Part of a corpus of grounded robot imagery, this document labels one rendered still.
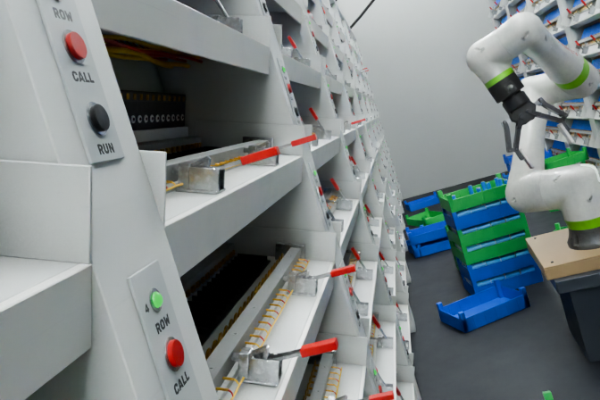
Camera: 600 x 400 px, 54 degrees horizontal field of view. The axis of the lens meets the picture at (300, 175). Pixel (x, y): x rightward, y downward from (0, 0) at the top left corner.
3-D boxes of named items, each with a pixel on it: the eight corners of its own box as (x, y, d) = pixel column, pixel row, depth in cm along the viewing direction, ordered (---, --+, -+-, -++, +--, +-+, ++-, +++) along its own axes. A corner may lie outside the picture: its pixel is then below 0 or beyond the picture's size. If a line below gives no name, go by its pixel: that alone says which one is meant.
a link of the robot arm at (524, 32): (555, 91, 192) (542, 65, 198) (589, 70, 186) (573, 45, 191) (504, 50, 168) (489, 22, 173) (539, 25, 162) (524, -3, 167)
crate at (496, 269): (521, 254, 274) (517, 237, 274) (538, 263, 254) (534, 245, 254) (460, 272, 275) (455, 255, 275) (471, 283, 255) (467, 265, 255)
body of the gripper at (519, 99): (502, 102, 174) (520, 129, 173) (527, 87, 173) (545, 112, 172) (496, 105, 181) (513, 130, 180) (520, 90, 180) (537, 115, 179)
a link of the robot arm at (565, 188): (565, 220, 194) (549, 165, 192) (616, 213, 183) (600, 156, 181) (552, 233, 185) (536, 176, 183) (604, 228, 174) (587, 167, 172)
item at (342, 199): (358, 214, 169) (361, 167, 167) (338, 272, 109) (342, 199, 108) (288, 209, 172) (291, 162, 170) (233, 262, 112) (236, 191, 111)
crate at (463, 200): (503, 188, 272) (498, 172, 272) (519, 193, 252) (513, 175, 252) (441, 207, 273) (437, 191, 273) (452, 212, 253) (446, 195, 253)
